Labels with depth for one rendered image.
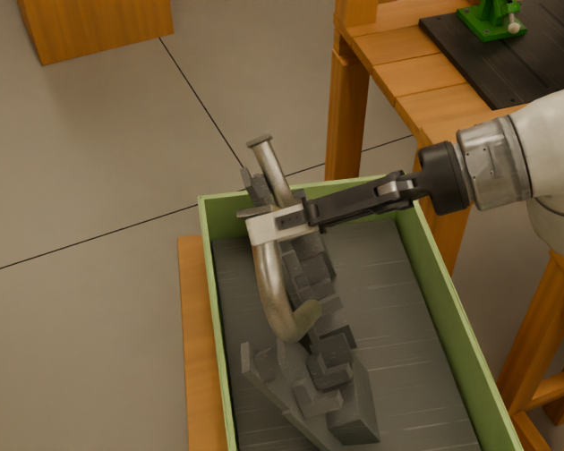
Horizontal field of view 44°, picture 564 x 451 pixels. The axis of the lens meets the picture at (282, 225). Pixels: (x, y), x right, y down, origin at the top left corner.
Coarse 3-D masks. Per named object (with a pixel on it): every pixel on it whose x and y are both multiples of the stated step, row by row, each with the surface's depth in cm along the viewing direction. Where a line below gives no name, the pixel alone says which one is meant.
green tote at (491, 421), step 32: (320, 192) 139; (224, 224) 140; (416, 224) 133; (416, 256) 135; (448, 288) 120; (448, 320) 122; (224, 352) 130; (448, 352) 124; (480, 352) 111; (224, 384) 107; (480, 384) 110; (224, 416) 104; (480, 416) 112; (512, 448) 101
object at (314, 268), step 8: (320, 256) 124; (304, 264) 125; (312, 264) 125; (320, 264) 125; (304, 272) 125; (312, 272) 125; (320, 272) 125; (328, 272) 125; (312, 280) 125; (320, 280) 125
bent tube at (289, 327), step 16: (256, 208) 76; (272, 208) 76; (256, 256) 78; (272, 256) 77; (256, 272) 78; (272, 272) 77; (272, 288) 77; (272, 304) 78; (288, 304) 79; (304, 304) 96; (320, 304) 100; (272, 320) 79; (288, 320) 79; (304, 320) 87; (288, 336) 81
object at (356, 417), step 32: (256, 352) 93; (288, 352) 104; (352, 352) 116; (256, 384) 91; (288, 384) 99; (352, 384) 111; (288, 416) 97; (320, 416) 107; (352, 416) 107; (320, 448) 105
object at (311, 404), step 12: (312, 360) 109; (312, 372) 109; (324, 372) 110; (336, 372) 109; (348, 372) 109; (300, 384) 100; (324, 384) 109; (336, 384) 109; (300, 396) 100; (312, 396) 101; (324, 396) 100; (336, 396) 99; (312, 408) 100; (324, 408) 99; (336, 408) 99
